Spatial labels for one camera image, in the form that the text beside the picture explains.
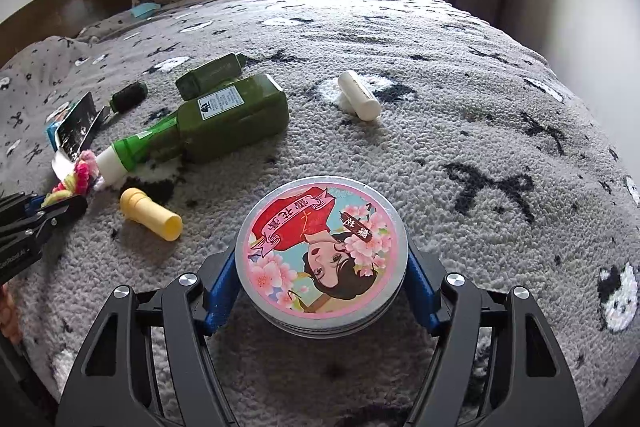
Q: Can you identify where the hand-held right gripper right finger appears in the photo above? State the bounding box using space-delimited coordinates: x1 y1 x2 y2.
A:
405 249 586 427

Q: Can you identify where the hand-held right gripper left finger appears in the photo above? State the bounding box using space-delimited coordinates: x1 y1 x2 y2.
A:
56 249 241 427

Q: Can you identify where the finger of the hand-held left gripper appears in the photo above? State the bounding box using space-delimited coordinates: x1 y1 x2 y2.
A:
0 193 42 225
0 196 89 260

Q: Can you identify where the yellow hair tie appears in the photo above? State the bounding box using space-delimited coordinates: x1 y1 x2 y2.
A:
41 172 87 208

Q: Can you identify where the round tin with illustrated lid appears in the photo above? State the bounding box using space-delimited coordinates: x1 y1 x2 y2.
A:
234 177 410 338

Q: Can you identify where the black thread spool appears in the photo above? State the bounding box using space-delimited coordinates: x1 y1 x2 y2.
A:
109 81 149 112

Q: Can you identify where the small green bottle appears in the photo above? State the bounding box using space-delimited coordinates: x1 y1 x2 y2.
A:
175 53 247 102

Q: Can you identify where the person's left hand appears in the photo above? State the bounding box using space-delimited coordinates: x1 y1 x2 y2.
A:
0 283 24 344

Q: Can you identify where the yellow plastic cylinder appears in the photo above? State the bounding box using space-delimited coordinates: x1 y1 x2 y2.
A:
120 188 184 242

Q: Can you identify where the black and blue card packet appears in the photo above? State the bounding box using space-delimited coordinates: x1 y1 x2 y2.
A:
46 93 112 180

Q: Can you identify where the grey bow print bed sheet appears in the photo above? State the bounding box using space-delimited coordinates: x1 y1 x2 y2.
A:
0 19 151 188

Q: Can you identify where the grey printed fleece blanket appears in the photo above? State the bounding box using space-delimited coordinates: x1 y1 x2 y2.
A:
0 0 640 427

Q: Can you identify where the large green bottle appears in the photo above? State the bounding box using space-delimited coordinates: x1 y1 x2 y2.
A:
95 74 291 185

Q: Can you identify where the wooden headboard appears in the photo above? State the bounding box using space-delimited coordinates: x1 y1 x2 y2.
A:
0 0 132 70

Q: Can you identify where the white tube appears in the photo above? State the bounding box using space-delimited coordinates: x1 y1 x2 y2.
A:
337 71 382 122

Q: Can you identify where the pink hair tie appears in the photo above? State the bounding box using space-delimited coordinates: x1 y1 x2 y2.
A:
74 150 100 194

